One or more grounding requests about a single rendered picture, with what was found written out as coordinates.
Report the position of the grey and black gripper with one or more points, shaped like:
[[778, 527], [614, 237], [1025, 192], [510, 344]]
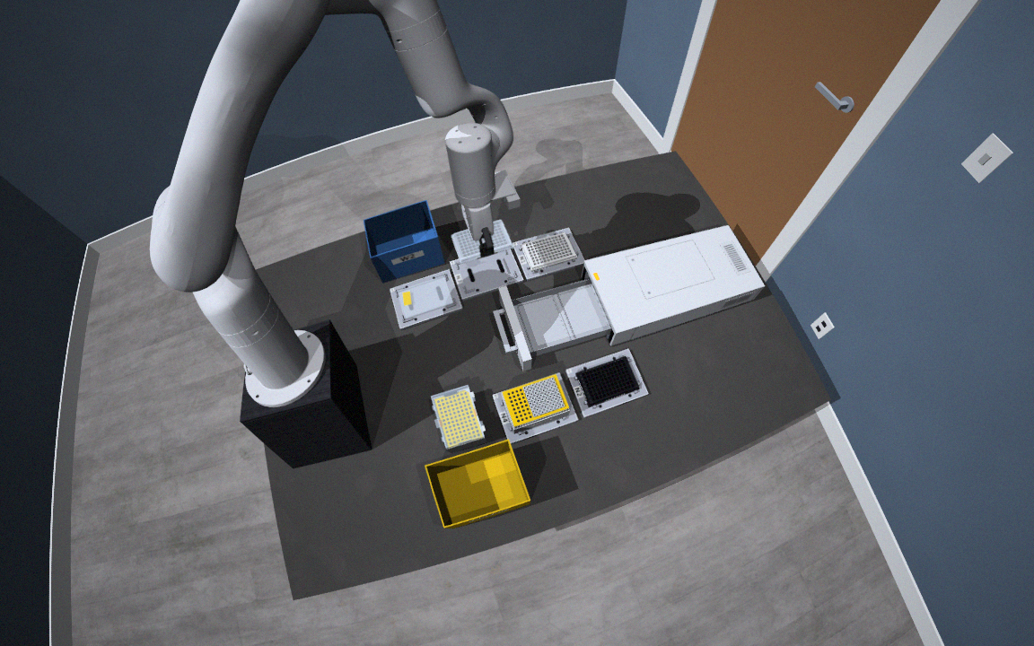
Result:
[[480, 218]]

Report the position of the yellow open tray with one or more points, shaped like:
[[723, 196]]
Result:
[[476, 484]]

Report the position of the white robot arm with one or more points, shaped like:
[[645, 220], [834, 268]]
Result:
[[191, 243]]

